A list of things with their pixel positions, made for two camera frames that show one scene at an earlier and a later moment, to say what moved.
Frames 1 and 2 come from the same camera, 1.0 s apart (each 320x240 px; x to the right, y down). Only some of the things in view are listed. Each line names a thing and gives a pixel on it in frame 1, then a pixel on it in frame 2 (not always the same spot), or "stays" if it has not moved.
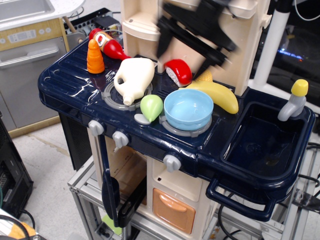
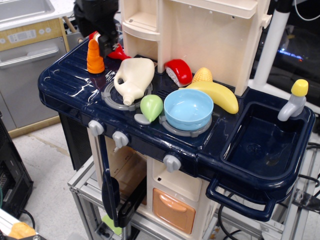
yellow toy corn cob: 206,76 stays
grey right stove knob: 172,163 stays
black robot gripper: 198,25 to 98,15
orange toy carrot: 95,64 stays
